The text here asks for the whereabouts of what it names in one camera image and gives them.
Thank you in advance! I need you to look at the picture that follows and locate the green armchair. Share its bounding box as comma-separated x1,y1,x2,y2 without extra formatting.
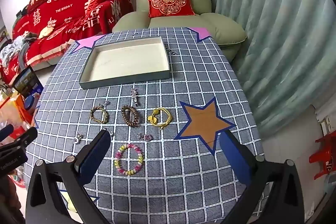
112,0,247,62

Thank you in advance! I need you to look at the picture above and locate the red plastic stool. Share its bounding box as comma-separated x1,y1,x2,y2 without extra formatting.
308,131,336,180

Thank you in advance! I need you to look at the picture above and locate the pale green curtain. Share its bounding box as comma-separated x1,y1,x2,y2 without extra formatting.
205,0,328,140

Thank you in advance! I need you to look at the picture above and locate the blue round container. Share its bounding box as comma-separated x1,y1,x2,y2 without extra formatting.
25,95,40,112

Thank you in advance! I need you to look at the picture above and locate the red printed sofa blanket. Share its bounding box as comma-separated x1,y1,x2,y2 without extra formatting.
0,0,135,75

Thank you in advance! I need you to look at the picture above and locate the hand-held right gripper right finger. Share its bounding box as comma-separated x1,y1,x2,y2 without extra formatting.
220,130,305,224

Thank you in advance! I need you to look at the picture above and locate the pastel flower bead bracelet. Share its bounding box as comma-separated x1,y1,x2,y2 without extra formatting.
114,143,144,175

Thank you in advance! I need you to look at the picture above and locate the orange box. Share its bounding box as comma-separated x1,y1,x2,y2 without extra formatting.
0,94,34,130

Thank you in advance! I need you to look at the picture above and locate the grey cloth pile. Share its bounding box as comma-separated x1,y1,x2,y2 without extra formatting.
0,32,37,67

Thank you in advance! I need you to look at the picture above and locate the person's left forearm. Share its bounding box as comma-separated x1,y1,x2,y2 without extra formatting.
0,177,25,224

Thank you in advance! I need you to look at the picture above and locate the brown wooden bead bracelet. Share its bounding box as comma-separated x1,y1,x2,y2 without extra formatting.
121,105,141,125

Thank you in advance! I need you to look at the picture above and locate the pink gem brooch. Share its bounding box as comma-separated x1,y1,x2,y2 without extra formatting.
137,133,154,142

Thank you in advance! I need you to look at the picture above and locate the yellow hair tie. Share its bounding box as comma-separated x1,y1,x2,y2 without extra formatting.
147,107,172,129

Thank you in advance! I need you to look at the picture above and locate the grey checked tablecloth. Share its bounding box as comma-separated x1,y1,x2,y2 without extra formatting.
34,26,265,224

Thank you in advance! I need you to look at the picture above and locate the brown beaded bracelet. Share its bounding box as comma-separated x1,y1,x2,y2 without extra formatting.
90,106,109,124

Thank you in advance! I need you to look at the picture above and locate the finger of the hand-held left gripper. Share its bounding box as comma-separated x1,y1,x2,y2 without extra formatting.
8,126,38,155
0,124,14,141

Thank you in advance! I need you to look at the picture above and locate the grey tray with cream lining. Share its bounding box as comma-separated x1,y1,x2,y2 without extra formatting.
79,35,171,90

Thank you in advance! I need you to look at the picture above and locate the dark printed box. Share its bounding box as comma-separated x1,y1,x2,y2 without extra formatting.
13,67,44,98

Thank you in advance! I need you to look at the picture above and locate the tan round plush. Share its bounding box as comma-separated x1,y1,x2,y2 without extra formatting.
39,26,55,39

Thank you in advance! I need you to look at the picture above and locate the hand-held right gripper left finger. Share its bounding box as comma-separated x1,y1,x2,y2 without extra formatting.
26,130,112,224

